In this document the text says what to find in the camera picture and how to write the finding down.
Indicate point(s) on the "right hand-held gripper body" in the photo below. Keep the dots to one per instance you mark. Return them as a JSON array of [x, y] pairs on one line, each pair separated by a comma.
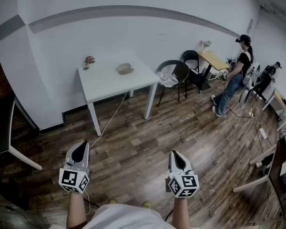
[[183, 184]]

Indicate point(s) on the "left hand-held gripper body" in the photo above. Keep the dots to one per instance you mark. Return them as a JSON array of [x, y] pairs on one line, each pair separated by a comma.
[[74, 179]]

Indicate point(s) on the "beige glasses case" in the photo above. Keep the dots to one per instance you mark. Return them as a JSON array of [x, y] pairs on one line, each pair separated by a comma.
[[125, 68]]

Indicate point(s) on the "person's left forearm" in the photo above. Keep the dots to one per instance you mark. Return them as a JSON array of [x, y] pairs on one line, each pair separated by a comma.
[[75, 211]]

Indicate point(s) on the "person's right forearm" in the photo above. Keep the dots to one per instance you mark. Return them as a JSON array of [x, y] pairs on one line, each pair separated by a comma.
[[181, 213]]

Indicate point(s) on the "person's yellow right shoe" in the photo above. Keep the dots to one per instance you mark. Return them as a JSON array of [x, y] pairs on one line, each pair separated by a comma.
[[146, 204]]

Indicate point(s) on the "person's yellow shoe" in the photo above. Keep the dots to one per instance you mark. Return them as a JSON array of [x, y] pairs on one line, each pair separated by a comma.
[[112, 201], [146, 204]]

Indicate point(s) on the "person's yellow left shoe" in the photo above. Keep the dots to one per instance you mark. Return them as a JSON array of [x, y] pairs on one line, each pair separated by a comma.
[[112, 201]]

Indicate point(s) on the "person's white shirt torso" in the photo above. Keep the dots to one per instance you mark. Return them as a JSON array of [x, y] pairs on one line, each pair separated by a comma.
[[124, 218]]

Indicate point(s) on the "black table white legs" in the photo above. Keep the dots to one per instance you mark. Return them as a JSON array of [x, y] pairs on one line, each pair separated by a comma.
[[275, 170], [0, 128]]

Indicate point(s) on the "white square table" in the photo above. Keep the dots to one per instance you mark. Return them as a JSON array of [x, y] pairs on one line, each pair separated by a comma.
[[105, 80]]

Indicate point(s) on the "white power strip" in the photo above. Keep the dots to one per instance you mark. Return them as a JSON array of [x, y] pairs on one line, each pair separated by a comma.
[[262, 133]]

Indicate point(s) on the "floral round seat cushion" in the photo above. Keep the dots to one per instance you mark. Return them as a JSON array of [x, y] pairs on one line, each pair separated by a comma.
[[168, 79]]

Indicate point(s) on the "white storage box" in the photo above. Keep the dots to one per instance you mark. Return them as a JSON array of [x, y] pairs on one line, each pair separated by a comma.
[[213, 75]]

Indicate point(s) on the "red flowers in small pot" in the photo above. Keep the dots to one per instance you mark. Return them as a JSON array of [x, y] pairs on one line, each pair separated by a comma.
[[89, 60]]

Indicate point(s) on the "dark round-backed chair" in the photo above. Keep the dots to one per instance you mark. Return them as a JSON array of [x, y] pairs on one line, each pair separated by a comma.
[[181, 68]]

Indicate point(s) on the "black folding chair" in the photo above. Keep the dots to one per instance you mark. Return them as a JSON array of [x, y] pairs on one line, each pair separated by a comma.
[[191, 56]]

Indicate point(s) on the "yellow wooden table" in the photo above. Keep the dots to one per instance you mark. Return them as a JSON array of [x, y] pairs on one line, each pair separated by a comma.
[[214, 59]]

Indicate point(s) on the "white standing fan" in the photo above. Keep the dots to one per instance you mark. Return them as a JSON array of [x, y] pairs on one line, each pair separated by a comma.
[[251, 75]]

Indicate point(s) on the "wooden table white legs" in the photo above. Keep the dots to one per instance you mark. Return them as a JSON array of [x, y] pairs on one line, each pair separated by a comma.
[[280, 99]]

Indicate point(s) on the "pale flowers in vase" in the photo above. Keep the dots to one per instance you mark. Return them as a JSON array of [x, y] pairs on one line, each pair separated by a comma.
[[206, 44]]

